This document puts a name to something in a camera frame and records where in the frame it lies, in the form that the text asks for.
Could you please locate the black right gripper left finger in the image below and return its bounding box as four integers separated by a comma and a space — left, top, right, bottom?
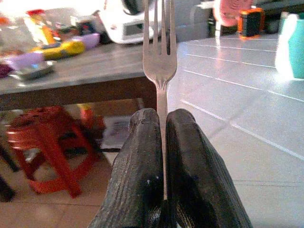
88, 107, 167, 228

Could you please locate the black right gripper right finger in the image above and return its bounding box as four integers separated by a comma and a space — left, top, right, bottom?
165, 108, 253, 228

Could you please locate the silver metal fork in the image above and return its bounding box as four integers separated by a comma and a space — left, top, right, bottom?
142, 0, 178, 200

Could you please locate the printed paper sheet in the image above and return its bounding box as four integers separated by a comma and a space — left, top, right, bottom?
101, 114, 134, 151

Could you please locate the red plastic stool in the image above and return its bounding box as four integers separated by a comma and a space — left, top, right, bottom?
6, 105, 105, 200

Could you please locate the dark furniture leg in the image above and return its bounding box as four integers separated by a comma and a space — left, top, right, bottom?
0, 139, 20, 203

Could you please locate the small purple plastic bowl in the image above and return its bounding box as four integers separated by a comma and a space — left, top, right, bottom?
72, 32, 101, 50

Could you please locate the white kitchen machine with steel jug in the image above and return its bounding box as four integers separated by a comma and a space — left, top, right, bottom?
99, 0, 172, 45

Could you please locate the shallow steel plate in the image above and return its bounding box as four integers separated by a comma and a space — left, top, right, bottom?
8, 60, 57, 81

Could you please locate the large purple plastic bowl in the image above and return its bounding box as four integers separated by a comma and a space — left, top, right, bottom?
4, 52, 45, 70

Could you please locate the orange and black box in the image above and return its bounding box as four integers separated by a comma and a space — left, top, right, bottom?
238, 6, 265, 39

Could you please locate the orange bottle with white cap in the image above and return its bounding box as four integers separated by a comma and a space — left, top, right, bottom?
40, 24, 62, 45

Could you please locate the pink round object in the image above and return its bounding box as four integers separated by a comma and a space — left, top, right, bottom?
213, 0, 241, 29

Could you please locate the teal plastic container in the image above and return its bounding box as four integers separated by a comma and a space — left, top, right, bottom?
275, 11, 304, 79

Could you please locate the dark red cloth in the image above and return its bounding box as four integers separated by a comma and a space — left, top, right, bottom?
0, 62, 13, 79

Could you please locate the tall yellow food bag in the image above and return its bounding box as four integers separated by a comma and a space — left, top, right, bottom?
23, 9, 48, 46

